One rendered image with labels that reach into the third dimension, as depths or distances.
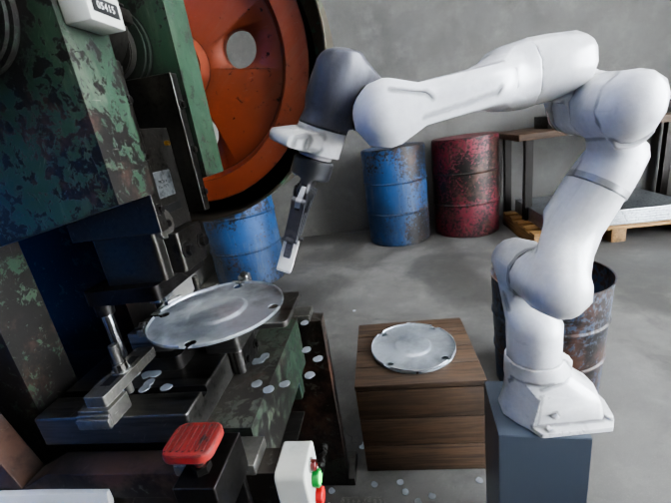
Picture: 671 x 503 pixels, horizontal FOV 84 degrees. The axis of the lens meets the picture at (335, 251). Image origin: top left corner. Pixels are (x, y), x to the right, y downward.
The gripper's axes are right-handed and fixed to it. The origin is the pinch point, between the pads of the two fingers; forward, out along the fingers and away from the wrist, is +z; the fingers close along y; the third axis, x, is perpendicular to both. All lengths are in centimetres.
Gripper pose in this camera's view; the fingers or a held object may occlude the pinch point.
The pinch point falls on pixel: (288, 254)
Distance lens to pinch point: 76.1
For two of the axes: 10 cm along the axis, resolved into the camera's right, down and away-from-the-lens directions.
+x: -9.5, -3.0, 0.0
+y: 1.0, -3.2, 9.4
